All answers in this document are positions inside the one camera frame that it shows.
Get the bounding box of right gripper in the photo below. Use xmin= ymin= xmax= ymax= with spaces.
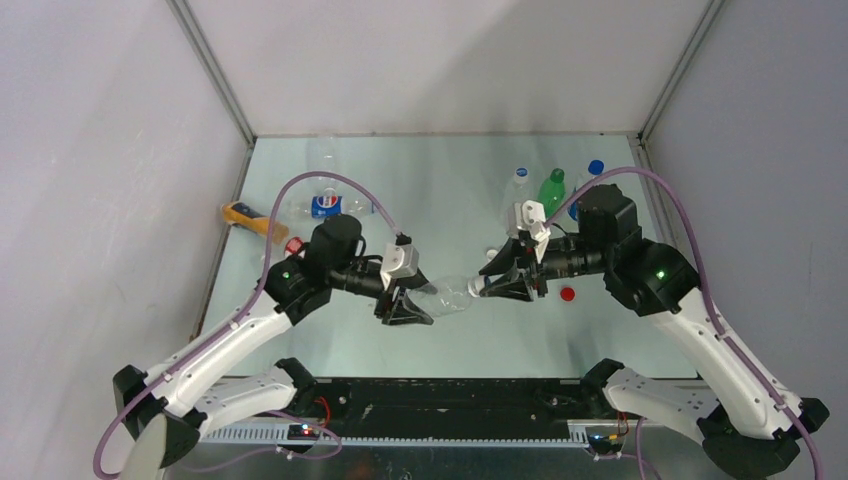
xmin=477 ymin=234 xmax=607 ymax=301

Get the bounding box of white blue labelled bottle cap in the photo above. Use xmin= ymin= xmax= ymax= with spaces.
xmin=467 ymin=275 xmax=490 ymax=298

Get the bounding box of small clear plastic bottle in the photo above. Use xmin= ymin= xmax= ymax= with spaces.
xmin=408 ymin=276 xmax=474 ymax=317

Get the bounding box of clear ribbed plastic bottle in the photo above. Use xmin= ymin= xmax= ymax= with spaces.
xmin=498 ymin=167 xmax=534 ymax=229

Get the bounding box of green plastic bottle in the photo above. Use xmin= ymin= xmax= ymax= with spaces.
xmin=536 ymin=172 xmax=566 ymax=218

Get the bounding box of green bottle cap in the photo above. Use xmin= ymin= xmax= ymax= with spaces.
xmin=548 ymin=168 xmax=565 ymax=183

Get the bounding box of clear crushed plastic bottle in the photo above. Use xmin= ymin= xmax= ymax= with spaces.
xmin=568 ymin=160 xmax=597 ymax=221

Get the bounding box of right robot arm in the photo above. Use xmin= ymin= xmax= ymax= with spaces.
xmin=479 ymin=185 xmax=829 ymax=479

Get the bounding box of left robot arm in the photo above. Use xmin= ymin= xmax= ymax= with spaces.
xmin=112 ymin=215 xmax=437 ymax=479

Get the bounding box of red bottle cap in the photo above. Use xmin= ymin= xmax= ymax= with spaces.
xmin=560 ymin=287 xmax=576 ymax=302

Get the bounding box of clear bottle with blue label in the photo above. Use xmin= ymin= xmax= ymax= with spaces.
xmin=279 ymin=195 xmax=377 ymax=221

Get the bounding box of orange bottle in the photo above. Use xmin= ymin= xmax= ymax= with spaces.
xmin=220 ymin=201 xmax=290 ymax=245

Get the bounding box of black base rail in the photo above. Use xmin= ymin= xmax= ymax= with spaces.
xmin=283 ymin=377 xmax=618 ymax=439

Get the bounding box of clear bottle with red ring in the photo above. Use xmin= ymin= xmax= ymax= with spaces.
xmin=283 ymin=236 xmax=308 ymax=259

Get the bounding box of white cable duct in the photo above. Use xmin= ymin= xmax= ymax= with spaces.
xmin=200 ymin=422 xmax=589 ymax=448

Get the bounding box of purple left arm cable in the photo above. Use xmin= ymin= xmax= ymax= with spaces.
xmin=92 ymin=170 xmax=407 ymax=480

